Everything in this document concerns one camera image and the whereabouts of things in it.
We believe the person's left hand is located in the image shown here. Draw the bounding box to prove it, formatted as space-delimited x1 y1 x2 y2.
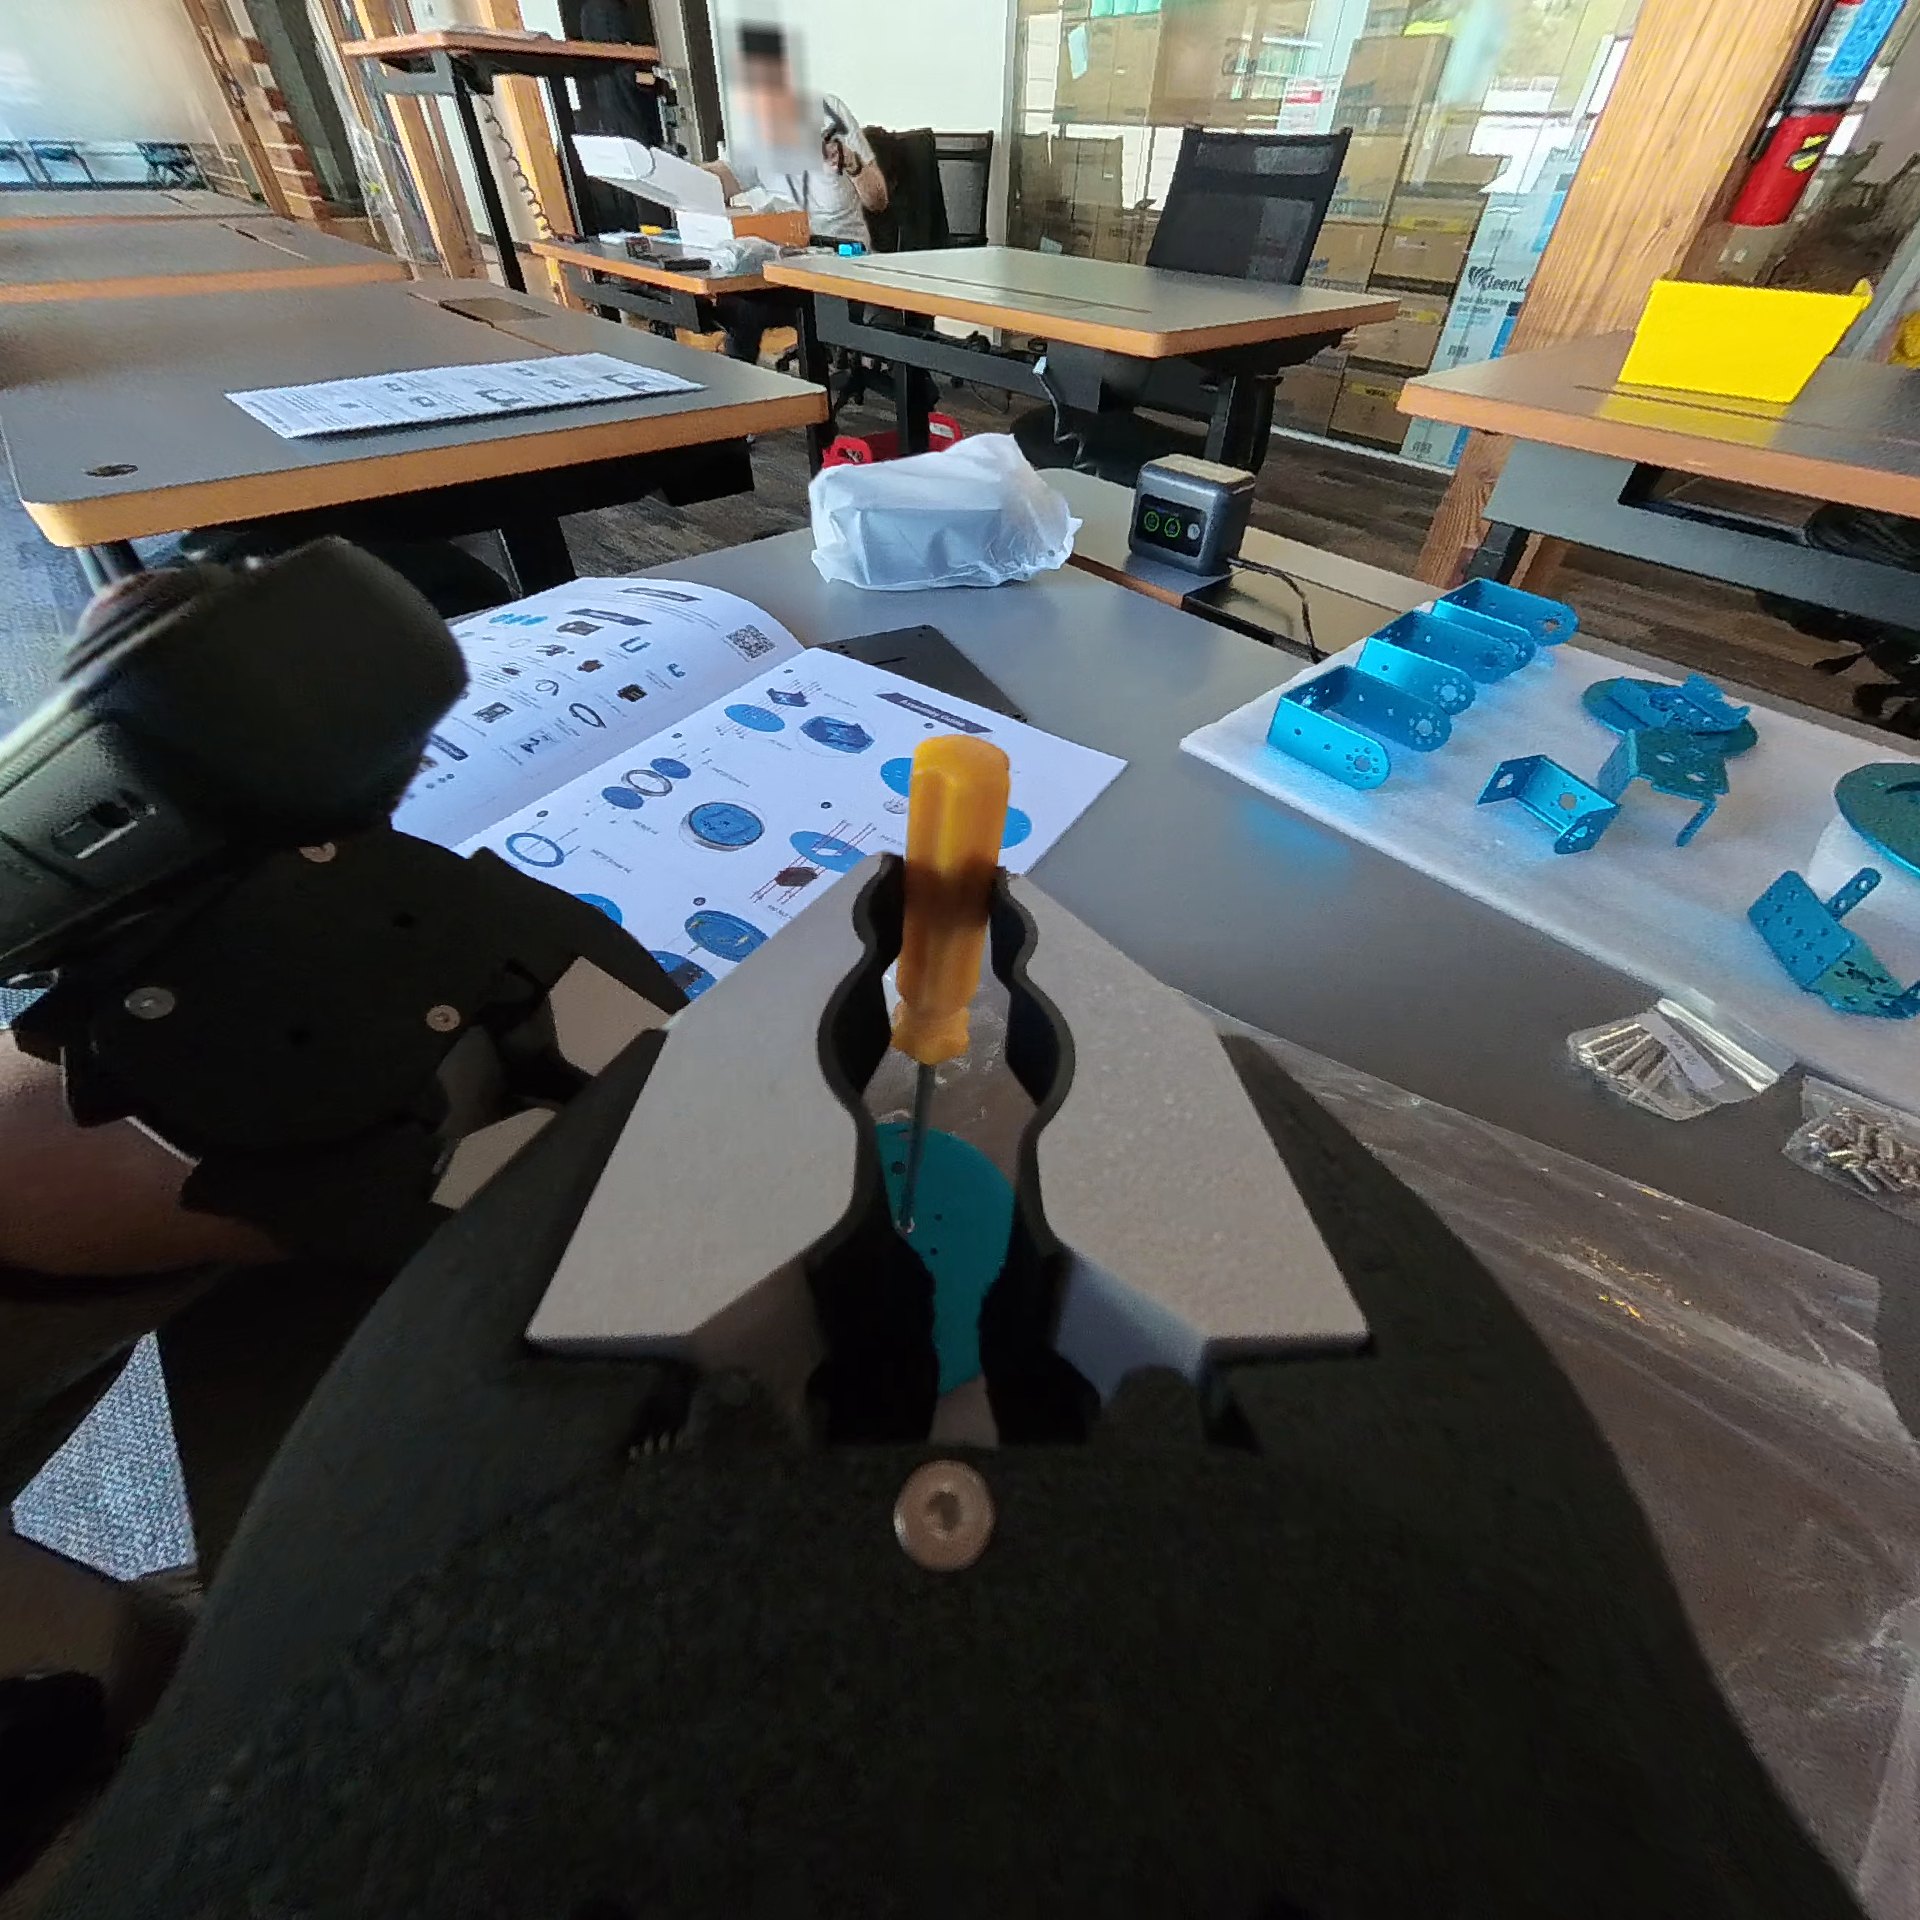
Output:
0 1038 290 1279

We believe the short blue metal bracket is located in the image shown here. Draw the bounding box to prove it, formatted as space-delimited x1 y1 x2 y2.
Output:
1581 669 1760 739

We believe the blue perforated metal bracket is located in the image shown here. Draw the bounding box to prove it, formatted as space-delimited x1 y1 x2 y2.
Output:
1746 863 1920 1023

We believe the dark grey electronic device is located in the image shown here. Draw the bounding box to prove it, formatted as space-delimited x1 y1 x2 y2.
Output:
1126 454 1258 581

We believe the white foam sheet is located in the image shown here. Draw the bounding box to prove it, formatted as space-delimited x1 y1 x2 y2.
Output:
1179 634 1920 1121

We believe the red fire extinguisher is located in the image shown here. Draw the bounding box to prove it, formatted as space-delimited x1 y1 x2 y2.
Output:
1727 0 1881 231

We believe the blue flat angled bracket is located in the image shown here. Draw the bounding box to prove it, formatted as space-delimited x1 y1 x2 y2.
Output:
1595 727 1730 849

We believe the white plastic bag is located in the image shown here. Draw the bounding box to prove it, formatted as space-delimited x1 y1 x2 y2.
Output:
807 431 1082 592

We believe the small blue metal bracket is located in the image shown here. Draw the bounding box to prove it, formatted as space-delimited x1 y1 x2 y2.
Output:
1477 751 1622 857

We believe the white paper sheet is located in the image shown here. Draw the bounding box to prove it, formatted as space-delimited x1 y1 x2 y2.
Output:
224 351 707 443

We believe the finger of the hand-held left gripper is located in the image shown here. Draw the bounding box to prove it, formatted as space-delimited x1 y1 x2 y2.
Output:
544 960 681 1104
427 1104 563 1211

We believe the long wooden edged desk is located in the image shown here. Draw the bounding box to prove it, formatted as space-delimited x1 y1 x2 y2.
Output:
760 245 1402 466

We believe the assembly guide booklet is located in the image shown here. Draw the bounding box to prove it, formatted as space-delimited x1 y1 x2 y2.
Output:
390 575 1131 1009

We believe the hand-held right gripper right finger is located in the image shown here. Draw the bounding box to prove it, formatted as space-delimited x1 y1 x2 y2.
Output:
992 866 1374 1414

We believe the blue round metal plate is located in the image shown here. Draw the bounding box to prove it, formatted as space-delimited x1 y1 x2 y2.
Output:
866 1121 1024 1400

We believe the yellow storage bin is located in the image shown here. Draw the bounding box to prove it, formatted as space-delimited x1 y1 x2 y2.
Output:
1616 275 1873 405

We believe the black office chair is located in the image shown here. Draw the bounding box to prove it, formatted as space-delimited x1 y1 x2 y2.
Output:
1142 126 1355 290
872 126 995 255

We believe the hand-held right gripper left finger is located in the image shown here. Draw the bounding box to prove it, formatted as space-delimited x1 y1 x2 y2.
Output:
525 855 902 1375

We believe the red plastic item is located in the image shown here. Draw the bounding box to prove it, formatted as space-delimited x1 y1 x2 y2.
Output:
819 411 963 470

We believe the wooden beam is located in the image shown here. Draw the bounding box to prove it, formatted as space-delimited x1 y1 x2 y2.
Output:
1414 0 1825 590

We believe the orange handled screwdriver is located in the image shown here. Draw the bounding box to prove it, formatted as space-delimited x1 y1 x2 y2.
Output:
886 733 1009 1240

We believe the stack of cardboard boxes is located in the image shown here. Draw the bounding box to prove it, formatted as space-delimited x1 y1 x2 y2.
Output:
1018 0 1641 447

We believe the clear plastic bag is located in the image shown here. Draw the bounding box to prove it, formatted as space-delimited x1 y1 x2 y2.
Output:
1227 1030 1920 1920

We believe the black power cable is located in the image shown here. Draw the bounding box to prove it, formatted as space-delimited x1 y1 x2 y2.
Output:
1227 557 1325 664

